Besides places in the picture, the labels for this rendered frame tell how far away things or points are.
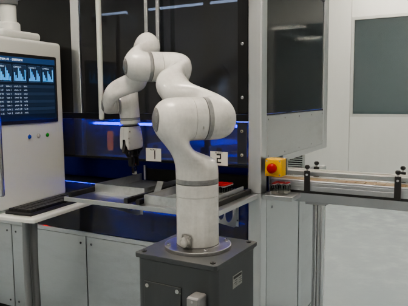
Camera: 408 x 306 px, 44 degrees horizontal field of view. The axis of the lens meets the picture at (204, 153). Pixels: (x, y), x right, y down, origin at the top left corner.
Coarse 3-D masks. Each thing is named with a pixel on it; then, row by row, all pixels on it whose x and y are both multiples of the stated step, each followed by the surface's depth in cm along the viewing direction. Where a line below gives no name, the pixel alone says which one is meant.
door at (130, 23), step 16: (80, 0) 248; (112, 0) 238; (128, 0) 234; (80, 16) 249; (112, 16) 239; (128, 16) 235; (80, 32) 250; (96, 32) 245; (112, 32) 240; (128, 32) 236; (96, 48) 246; (112, 48) 241; (128, 48) 237; (96, 64) 247; (112, 64) 242; (96, 80) 248; (112, 80) 243; (96, 96) 249; (144, 96) 235; (96, 112) 250; (144, 112) 236
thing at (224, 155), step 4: (212, 152) 220; (216, 152) 219; (220, 152) 218; (224, 152) 217; (212, 156) 220; (216, 156) 219; (224, 156) 217; (216, 160) 219; (220, 160) 218; (224, 160) 217; (220, 164) 218; (224, 164) 217
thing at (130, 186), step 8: (128, 176) 240; (136, 176) 245; (96, 184) 219; (104, 184) 225; (112, 184) 230; (120, 184) 235; (128, 184) 237; (136, 184) 237; (144, 184) 236; (152, 184) 236; (168, 184) 223; (112, 192) 215; (120, 192) 213; (128, 192) 211; (136, 192) 209
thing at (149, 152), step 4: (148, 148) 236; (152, 148) 235; (148, 152) 236; (152, 152) 235; (156, 152) 234; (160, 152) 233; (148, 156) 236; (152, 156) 235; (156, 156) 234; (160, 156) 233; (148, 160) 236; (152, 160) 235; (156, 160) 234; (160, 160) 233
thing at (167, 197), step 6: (174, 186) 212; (156, 192) 200; (162, 192) 204; (168, 192) 208; (174, 192) 212; (228, 192) 198; (234, 192) 203; (144, 198) 194; (150, 198) 192; (156, 198) 191; (162, 198) 189; (168, 198) 188; (174, 198) 187; (222, 198) 194; (150, 204) 193; (156, 204) 191; (162, 204) 190; (168, 204) 188; (174, 204) 187
